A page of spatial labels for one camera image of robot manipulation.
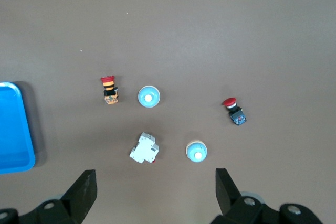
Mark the red mushroom push button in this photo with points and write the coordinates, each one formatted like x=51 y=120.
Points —
x=235 y=111

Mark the blue plastic tray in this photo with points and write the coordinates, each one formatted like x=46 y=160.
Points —
x=13 y=129

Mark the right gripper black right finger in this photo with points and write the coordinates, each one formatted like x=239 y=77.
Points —
x=236 y=211

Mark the white circuit breaker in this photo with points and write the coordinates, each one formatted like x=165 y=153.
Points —
x=144 y=148

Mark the orange striped emergency stop button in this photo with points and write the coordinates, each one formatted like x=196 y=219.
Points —
x=110 y=90

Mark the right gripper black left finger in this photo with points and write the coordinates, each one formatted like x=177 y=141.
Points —
x=78 y=197

